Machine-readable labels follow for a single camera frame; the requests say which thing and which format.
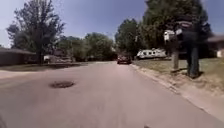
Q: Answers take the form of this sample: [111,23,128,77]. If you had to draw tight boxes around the red car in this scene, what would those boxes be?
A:
[116,53,132,65]

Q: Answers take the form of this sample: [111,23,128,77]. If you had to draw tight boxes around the row of trees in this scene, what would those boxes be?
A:
[54,32,116,62]

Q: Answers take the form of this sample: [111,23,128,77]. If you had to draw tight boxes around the grey asphalt road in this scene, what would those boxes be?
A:
[0,61,224,128]

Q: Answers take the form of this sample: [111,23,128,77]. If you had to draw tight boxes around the white camper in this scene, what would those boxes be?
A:
[135,48,168,61]

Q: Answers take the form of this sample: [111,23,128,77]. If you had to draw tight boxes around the manhole cover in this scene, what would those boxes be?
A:
[49,80,76,90]

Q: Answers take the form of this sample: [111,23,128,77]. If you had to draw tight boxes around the large green tree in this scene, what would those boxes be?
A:
[139,0,213,60]

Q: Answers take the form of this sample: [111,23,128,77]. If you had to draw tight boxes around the shaded grass strip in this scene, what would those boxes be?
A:
[0,62,88,73]

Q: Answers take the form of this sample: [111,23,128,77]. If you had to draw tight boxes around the tall leafy tree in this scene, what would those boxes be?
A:
[5,0,66,65]

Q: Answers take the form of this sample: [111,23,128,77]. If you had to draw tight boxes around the pale concrete kerb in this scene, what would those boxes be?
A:
[129,63,224,122]

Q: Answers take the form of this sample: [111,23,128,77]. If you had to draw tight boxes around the low dark building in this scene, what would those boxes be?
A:
[0,47,38,67]

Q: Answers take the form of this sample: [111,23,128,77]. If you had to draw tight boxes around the grass verge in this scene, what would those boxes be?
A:
[133,58,224,93]

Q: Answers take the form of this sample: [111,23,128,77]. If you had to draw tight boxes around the house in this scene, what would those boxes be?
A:
[206,34,224,59]

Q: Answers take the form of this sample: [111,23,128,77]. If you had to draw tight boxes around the pale mailbox on post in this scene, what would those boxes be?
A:
[163,29,181,72]

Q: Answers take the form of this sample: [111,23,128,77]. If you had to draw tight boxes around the dark mailbox on post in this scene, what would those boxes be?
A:
[175,19,202,80]

